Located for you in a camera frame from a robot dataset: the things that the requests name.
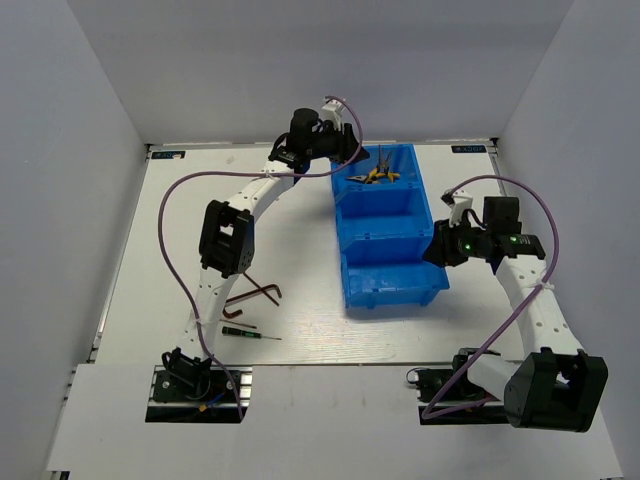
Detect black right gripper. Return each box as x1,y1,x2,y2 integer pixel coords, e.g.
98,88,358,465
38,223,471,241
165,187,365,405
421,214,492,268

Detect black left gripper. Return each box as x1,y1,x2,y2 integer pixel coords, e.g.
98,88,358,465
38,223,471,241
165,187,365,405
307,118,371,165

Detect yellow black combination pliers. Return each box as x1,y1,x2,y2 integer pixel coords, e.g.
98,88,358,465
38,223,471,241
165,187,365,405
346,169,400,184

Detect yellow needle-nose pliers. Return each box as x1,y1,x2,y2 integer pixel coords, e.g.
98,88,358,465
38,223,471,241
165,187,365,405
373,145,394,172

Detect blue plastic three-compartment bin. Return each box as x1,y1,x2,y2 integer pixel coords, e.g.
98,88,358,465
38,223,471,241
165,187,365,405
330,144,450,310

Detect medium brown hex key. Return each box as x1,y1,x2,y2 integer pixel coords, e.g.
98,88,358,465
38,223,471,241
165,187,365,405
222,289,261,320

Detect small brown hex key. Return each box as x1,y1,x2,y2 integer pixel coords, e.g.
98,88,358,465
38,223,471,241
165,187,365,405
243,273,282,306

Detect black green handled screwdriver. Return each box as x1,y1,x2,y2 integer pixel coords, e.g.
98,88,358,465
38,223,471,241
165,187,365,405
221,326,281,341

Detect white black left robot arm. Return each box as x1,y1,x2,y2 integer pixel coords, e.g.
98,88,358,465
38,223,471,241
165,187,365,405
169,96,368,360

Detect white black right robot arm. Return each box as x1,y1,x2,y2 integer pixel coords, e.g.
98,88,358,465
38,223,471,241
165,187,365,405
422,189,608,433

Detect right table corner label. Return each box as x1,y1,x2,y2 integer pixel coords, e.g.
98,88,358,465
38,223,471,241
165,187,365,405
451,144,487,154

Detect table corner label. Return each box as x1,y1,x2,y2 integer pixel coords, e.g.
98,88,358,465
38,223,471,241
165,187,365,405
151,151,186,160
451,144,487,154

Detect left table corner label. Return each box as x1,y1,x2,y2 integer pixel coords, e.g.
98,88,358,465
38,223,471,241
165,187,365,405
151,151,186,160

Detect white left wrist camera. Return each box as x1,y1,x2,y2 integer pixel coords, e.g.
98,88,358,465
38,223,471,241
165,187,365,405
320,99,345,130

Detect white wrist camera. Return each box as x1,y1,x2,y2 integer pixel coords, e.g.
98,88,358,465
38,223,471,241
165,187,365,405
441,188,474,227
320,99,345,130

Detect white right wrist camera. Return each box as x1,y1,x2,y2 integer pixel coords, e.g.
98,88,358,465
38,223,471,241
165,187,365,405
441,188,474,227

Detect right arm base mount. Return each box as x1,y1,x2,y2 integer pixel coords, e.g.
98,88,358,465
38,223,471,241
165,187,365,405
405,368,508,426

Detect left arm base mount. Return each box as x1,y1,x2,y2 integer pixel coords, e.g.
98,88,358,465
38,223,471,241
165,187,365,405
145,348,252,424

